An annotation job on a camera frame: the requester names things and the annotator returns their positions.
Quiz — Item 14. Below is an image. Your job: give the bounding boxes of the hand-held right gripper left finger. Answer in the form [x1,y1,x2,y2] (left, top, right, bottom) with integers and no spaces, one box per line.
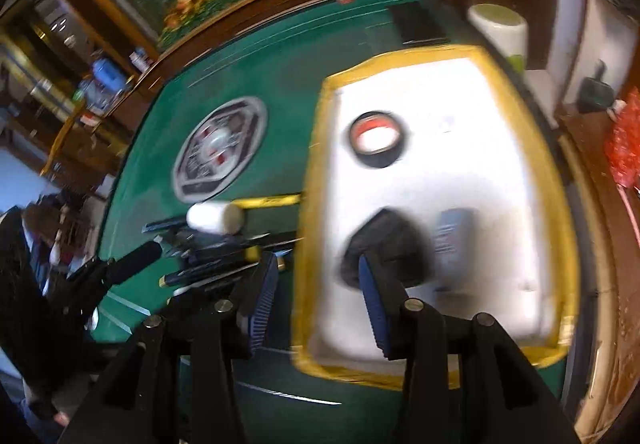
[59,251,281,444]

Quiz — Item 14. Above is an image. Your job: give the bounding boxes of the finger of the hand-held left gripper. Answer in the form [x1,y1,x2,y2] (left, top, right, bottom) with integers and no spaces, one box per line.
[65,241,163,330]

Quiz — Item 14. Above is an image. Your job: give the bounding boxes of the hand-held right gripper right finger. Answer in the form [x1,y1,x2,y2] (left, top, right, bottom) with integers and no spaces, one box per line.
[357,250,583,444]

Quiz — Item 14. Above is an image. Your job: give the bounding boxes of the pile of pens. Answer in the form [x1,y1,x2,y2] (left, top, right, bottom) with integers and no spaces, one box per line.
[142,219,306,292]

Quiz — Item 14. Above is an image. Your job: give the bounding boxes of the yellow rimmed white tray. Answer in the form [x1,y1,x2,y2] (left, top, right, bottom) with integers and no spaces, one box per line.
[291,45,582,391]

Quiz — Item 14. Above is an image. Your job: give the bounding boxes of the black bulky object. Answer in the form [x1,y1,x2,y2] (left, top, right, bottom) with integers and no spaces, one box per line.
[340,207,436,290]

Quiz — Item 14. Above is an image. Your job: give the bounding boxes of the white head rubber mallet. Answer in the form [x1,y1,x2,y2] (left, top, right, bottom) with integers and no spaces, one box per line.
[186,193,305,236]

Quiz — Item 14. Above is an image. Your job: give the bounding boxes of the small grey blue box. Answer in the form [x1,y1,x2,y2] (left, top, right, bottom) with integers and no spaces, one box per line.
[434,208,475,256]

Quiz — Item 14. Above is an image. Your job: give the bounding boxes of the black tape roll red core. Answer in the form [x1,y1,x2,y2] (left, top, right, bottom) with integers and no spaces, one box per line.
[346,111,412,170]

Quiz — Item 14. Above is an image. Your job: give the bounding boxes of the round table control panel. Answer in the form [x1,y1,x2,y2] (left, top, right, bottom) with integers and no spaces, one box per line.
[172,96,268,203]

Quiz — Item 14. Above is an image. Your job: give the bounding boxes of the blue plastic container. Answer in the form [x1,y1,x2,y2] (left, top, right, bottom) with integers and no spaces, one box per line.
[90,59,126,92]

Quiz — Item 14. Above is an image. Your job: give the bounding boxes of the red plastic bag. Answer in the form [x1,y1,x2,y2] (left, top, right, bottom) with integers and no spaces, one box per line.
[604,86,640,190]

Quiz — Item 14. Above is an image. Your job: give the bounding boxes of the white plastic container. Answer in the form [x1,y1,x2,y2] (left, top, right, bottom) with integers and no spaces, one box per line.
[467,4,529,72]

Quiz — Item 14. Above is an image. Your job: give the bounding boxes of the black dustpan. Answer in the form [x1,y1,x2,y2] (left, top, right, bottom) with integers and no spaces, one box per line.
[578,60,613,112]

